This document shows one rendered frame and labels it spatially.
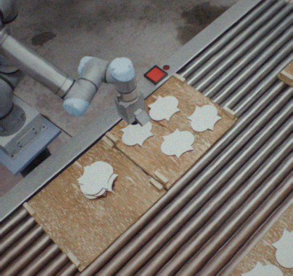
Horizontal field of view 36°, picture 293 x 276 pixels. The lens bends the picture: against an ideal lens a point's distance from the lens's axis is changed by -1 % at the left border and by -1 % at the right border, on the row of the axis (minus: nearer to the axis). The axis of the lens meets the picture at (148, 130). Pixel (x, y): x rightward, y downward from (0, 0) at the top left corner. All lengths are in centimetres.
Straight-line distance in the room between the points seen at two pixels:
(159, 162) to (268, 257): 52
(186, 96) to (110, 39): 172
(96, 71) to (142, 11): 222
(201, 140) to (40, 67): 69
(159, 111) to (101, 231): 54
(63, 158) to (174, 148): 45
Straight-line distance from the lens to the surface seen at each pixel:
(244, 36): 214
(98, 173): 166
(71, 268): 162
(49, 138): 195
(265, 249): 157
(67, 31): 367
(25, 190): 180
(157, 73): 197
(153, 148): 174
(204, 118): 179
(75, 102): 143
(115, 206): 165
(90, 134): 185
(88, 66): 152
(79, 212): 167
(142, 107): 164
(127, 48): 341
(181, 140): 174
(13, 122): 185
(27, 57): 143
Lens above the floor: 241
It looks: 56 degrees down
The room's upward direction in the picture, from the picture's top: 11 degrees counter-clockwise
